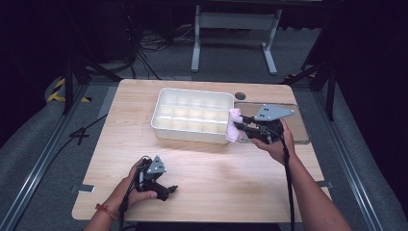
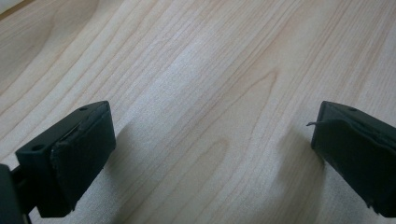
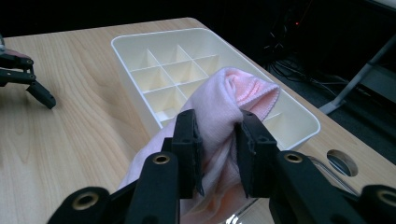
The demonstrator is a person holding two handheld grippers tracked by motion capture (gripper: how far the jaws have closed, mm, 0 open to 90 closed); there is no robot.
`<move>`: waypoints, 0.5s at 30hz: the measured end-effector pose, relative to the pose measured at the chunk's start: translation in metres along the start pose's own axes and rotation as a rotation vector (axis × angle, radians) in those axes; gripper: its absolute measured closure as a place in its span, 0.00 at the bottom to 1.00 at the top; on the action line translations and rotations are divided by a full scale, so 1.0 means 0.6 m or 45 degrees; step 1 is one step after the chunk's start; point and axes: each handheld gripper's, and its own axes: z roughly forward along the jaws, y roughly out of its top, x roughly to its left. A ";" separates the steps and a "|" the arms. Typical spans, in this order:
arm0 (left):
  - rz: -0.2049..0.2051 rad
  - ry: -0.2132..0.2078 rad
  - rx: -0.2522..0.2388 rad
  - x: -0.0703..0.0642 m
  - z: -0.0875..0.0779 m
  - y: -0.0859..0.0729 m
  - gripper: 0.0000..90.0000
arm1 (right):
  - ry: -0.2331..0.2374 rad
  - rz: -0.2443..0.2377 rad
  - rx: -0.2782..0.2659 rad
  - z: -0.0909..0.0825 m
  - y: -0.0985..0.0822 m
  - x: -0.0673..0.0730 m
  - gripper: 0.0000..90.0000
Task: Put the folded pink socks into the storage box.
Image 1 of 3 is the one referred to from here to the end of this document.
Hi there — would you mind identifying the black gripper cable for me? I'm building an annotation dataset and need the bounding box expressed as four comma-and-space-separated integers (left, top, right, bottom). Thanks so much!
259, 125, 296, 231
117, 156, 152, 231

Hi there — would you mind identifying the white metal table frame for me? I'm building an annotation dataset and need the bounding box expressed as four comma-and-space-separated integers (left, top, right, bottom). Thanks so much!
190, 4, 284, 77

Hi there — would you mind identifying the black metal stand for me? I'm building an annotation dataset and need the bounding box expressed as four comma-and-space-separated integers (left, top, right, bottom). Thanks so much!
62, 52, 123, 116
281, 59, 339, 122

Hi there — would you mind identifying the black floor tape mark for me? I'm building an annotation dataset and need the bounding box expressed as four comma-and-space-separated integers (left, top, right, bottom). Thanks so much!
68, 126, 91, 146

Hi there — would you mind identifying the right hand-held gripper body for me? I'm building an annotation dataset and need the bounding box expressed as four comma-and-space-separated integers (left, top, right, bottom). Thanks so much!
245, 103, 296, 145

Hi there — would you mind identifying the red bracelet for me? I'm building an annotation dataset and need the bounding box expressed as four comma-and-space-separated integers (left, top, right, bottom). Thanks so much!
94, 202, 117, 221

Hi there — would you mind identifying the grey tape piece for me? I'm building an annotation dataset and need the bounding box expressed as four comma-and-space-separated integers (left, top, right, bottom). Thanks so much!
70, 184, 96, 194
316, 180, 335, 190

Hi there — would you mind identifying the person's left hand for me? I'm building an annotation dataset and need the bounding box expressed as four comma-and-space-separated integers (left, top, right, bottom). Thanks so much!
110, 158, 159, 211

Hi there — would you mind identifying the person's right hand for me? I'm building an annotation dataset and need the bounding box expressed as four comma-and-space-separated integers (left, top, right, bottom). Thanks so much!
250, 118, 296, 167

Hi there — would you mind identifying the aluminium floor rail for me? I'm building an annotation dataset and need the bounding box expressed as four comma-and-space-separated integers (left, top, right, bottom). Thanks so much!
312, 90, 386, 231
0, 84, 90, 231

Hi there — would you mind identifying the bundle of black floor cables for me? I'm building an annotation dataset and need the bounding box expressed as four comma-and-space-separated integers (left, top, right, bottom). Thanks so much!
128, 22, 195, 81

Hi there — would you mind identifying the yellow black hazard tape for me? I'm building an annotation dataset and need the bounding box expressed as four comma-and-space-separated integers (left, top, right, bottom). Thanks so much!
46, 77, 92, 104

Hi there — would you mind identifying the pink cloth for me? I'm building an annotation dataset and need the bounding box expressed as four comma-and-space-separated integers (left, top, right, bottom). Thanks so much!
224, 108, 245, 143

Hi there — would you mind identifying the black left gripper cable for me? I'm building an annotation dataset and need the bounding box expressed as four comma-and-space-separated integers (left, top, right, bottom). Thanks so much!
117, 156, 152, 231

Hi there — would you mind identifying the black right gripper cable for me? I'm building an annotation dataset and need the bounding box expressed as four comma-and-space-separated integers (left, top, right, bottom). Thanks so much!
259, 125, 296, 231

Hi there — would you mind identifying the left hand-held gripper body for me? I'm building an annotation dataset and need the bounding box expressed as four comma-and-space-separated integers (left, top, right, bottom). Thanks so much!
135, 155, 168, 194

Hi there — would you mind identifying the white compartment box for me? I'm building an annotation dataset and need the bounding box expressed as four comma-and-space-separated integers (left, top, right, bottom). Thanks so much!
150, 87, 235, 145

